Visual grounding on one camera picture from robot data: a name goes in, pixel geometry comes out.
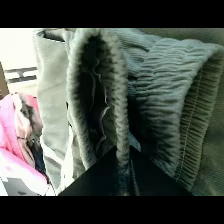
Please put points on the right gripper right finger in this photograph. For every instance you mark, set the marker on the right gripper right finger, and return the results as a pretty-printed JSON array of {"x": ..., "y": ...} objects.
[{"x": 150, "y": 180}]

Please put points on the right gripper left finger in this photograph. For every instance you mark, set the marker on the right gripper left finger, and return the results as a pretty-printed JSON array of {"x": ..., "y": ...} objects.
[{"x": 96, "y": 180}]

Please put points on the olive green pants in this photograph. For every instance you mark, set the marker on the olive green pants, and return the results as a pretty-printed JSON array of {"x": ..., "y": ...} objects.
[{"x": 160, "y": 100}]

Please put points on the pale pink garment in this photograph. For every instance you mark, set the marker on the pale pink garment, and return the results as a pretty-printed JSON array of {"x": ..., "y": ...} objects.
[{"x": 22, "y": 126}]

